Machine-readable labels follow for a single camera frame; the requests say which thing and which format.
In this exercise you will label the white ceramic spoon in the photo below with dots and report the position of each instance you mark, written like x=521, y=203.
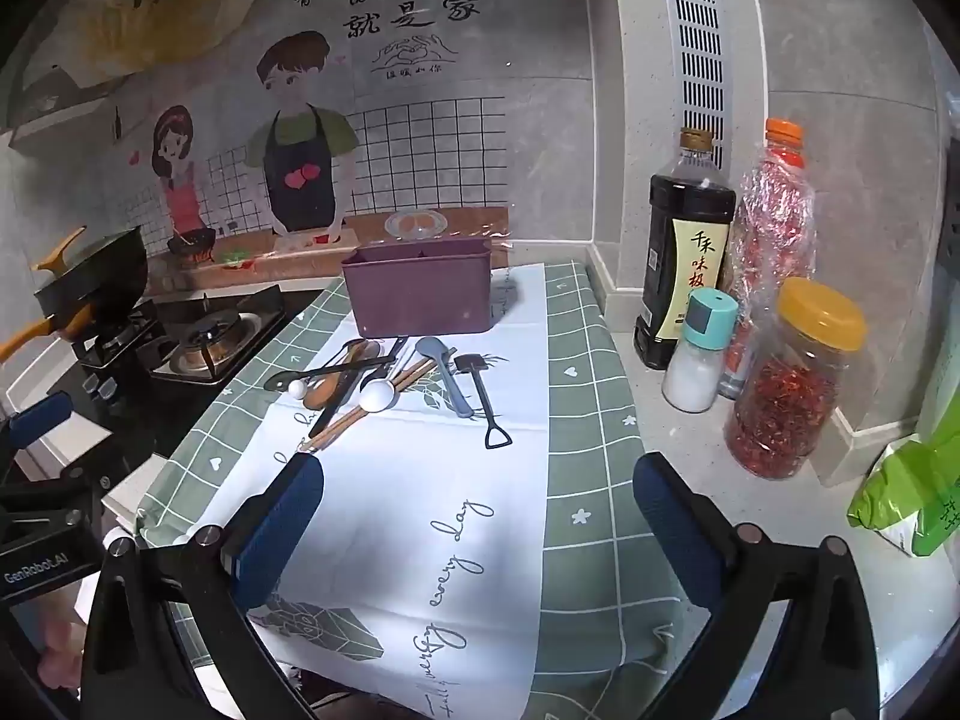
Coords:
x=412, y=373
x=377, y=394

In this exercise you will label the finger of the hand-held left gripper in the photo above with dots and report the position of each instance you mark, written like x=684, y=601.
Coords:
x=41, y=416

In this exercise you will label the teal cap salt shaker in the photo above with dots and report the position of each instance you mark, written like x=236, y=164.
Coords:
x=697, y=375

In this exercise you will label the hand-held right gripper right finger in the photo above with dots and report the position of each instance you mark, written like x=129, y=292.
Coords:
x=675, y=540

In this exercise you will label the orange cap chili bottle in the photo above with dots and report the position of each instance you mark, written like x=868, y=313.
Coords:
x=776, y=217

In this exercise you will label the dark soy sauce bottle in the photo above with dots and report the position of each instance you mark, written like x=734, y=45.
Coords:
x=675, y=240

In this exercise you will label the wooden chopstick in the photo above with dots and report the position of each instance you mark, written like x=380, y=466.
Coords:
x=334, y=431

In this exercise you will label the wooden spoon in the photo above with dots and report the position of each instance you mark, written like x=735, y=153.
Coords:
x=322, y=391

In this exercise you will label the green plastic bag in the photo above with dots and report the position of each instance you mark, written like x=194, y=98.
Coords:
x=915, y=495

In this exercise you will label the person's left hand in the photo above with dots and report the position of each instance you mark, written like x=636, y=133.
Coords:
x=58, y=641

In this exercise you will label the black shovel-shaped spoon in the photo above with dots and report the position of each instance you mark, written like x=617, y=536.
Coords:
x=480, y=397

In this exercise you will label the grey-blue plastic spoon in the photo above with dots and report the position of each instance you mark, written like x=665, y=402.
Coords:
x=450, y=379

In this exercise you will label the green checked tablecloth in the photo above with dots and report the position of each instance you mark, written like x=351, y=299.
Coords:
x=420, y=480

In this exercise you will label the clear plastic container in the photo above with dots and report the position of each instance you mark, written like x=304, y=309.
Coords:
x=416, y=223

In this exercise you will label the purple plastic utensil box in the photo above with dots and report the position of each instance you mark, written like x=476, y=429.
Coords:
x=420, y=292

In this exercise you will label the yellowish plastic sheet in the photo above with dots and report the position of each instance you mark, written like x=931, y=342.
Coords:
x=165, y=7

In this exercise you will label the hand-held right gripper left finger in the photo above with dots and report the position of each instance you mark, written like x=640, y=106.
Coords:
x=277, y=532

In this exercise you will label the cartoon couple wall poster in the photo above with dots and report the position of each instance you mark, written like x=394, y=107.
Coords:
x=420, y=150

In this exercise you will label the white vent grille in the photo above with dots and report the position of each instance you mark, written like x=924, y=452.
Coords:
x=694, y=52

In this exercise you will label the yellow lid chili jar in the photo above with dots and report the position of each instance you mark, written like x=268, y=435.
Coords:
x=787, y=405

